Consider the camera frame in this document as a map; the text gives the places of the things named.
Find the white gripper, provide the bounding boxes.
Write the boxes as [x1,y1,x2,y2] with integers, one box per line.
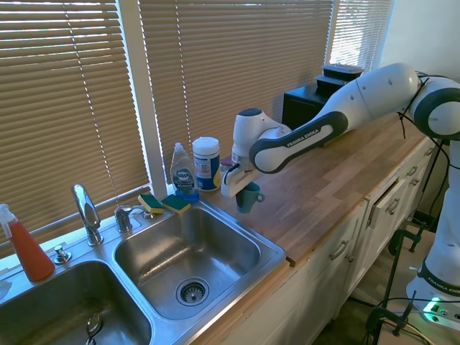
[219,164,260,208]

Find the teal ceramic mug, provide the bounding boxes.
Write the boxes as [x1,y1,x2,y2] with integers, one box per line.
[236,182,266,214]

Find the stainless steel double sink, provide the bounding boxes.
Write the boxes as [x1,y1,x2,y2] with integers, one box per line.
[0,195,288,345]

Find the chrome sink knob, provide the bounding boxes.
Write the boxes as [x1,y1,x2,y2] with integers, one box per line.
[53,244,73,265]

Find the metal sink stopper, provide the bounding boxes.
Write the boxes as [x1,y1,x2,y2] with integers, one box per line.
[84,312,104,345]

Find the white wipes canister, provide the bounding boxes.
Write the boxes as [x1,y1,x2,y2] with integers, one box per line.
[191,136,222,193]

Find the clear Dawn dish soap bottle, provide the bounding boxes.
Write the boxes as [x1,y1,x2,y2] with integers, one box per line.
[170,142,201,202]

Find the yellow green sponge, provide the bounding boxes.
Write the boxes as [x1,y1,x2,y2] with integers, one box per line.
[160,194,192,216]
[137,193,165,216]

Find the metal drain strainer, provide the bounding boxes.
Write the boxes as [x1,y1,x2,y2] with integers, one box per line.
[175,277,210,308]

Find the black microwave oven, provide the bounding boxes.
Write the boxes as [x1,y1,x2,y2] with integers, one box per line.
[282,85,346,132]

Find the chrome side sprayer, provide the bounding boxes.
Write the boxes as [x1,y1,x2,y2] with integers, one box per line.
[114,204,156,233]

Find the white kitchen cabinets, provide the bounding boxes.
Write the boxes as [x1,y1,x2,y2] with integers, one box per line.
[215,132,445,345]

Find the large black food container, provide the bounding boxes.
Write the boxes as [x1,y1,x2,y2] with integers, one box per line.
[316,74,351,97]

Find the chrome faucet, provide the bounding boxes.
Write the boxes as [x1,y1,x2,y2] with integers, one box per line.
[70,183,105,247]

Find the black clamp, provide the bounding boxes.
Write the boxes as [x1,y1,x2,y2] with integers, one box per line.
[387,222,438,254]
[365,290,418,337]

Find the small black food container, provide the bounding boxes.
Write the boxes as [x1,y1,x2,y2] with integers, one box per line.
[321,63,364,81]

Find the black stand pole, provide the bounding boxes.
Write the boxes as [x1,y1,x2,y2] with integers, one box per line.
[382,229,407,310]

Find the wide tan window blind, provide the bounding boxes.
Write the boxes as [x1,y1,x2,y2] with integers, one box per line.
[0,0,152,258]

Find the narrow white window blind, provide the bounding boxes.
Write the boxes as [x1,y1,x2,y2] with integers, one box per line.
[329,0,395,78]

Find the orange spray bottle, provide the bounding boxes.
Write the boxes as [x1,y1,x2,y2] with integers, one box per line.
[0,203,56,282]

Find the white window frame post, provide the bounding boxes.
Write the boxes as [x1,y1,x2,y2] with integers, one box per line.
[117,0,168,198]

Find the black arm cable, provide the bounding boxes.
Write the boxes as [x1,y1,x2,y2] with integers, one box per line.
[397,70,452,191]

